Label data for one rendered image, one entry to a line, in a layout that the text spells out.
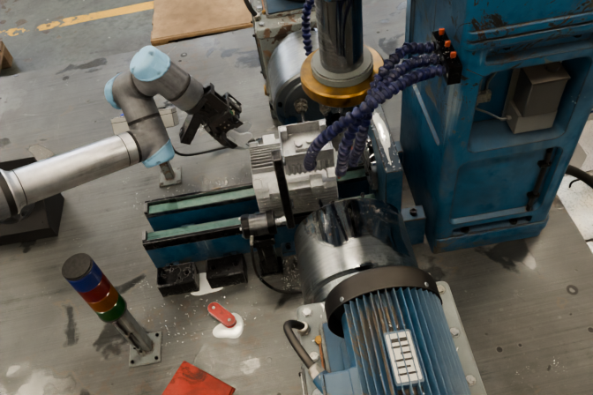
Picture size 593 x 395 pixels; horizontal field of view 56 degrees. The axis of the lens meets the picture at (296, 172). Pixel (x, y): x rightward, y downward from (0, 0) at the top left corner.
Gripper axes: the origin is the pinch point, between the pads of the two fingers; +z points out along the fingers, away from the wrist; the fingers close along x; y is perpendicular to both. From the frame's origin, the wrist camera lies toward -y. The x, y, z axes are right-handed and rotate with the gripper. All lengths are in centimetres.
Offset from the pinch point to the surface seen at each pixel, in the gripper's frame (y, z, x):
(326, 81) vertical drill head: 31.5, -12.0, -11.1
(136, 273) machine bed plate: -45.8, 6.7, -13.6
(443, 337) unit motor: 37, -7, -66
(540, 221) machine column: 51, 53, -24
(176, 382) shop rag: -35, 12, -46
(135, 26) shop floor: -121, 56, 228
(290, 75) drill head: 16.0, 2.2, 16.5
